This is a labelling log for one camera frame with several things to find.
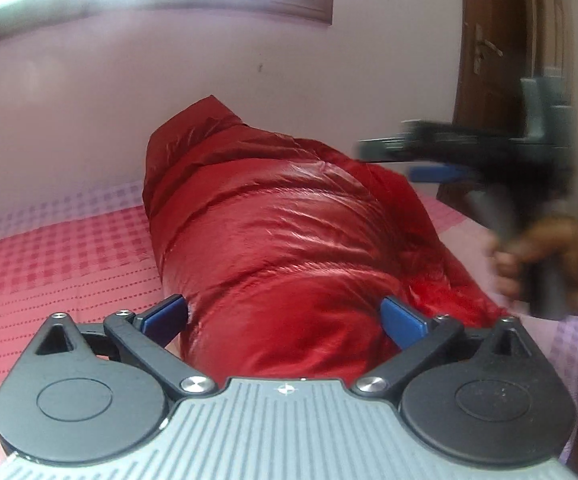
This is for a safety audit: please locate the red puffer jacket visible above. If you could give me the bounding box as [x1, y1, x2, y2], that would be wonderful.
[142, 96, 502, 382]

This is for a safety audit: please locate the person's right hand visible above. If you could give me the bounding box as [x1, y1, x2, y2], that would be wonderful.
[491, 213, 578, 319]

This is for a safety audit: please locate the pink checked bed sheet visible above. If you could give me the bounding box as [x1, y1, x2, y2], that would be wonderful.
[0, 181, 578, 463]

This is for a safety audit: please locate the brown wooden door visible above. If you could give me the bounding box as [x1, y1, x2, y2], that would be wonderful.
[436, 0, 576, 221]

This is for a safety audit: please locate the metal door handle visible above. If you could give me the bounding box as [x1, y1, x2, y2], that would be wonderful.
[472, 24, 504, 75]

